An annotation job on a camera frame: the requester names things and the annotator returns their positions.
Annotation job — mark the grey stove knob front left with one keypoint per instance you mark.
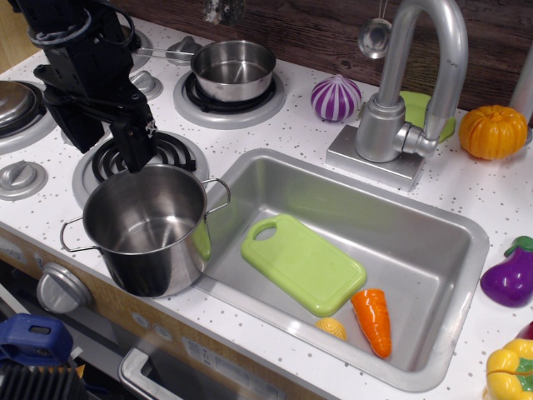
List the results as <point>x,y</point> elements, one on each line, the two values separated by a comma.
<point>21,180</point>

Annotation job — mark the orange toy pumpkin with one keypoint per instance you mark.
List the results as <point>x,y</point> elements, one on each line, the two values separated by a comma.
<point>493,132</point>

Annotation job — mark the blue clamp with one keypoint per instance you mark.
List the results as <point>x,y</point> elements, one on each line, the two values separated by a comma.
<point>33,340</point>

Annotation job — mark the yellow toy bell pepper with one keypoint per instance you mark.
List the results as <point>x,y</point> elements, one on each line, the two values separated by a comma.
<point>509,371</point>

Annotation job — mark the silver toy faucet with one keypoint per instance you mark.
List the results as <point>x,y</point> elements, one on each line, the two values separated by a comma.
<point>385,147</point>

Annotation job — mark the steel lid on left burner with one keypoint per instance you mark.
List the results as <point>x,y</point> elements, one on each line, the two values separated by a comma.
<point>21,105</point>

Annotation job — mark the grey stove knob back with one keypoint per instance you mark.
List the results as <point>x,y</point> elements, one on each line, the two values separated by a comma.
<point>181,52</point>

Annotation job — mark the purple toy eggplant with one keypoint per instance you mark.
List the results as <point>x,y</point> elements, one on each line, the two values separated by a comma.
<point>509,283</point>

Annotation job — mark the green cutting board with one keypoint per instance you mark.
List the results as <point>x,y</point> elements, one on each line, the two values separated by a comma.
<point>311,270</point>

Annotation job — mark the grey oven front knob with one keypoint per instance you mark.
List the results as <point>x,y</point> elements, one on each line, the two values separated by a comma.
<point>60,291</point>

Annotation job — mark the silver oven door handle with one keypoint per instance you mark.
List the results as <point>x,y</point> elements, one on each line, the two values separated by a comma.
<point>132,373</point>

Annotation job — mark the yellow toy corn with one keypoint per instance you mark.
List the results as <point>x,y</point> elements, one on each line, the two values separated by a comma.
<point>332,326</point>

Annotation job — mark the hanging silver ladle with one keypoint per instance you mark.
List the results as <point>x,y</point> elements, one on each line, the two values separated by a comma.
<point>374,35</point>

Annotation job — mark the purple striped toy onion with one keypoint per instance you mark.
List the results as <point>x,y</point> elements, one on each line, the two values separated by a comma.
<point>336,98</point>

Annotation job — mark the small steel pot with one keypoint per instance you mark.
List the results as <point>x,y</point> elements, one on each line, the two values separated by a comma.
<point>233,70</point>

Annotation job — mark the steel sink basin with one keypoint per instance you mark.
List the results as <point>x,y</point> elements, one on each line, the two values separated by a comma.
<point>427,262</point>

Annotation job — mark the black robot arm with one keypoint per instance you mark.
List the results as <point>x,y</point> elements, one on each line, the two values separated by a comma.
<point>70,17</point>

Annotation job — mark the orange toy carrot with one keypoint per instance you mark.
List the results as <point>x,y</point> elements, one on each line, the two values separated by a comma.
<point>373,317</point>

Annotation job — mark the grey stove knob middle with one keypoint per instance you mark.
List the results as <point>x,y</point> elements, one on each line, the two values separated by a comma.
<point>148,85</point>

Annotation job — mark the large steel pot with handles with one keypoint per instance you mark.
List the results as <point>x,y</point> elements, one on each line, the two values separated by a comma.
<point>151,229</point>

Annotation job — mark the grey stove knob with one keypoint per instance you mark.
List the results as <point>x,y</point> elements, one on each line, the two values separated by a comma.
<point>21,180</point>
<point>181,52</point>
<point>148,85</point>

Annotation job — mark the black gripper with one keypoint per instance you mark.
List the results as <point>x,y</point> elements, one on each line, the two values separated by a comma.
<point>87,84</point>

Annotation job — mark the back black coil burner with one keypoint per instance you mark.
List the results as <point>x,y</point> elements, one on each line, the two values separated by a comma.
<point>207,104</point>

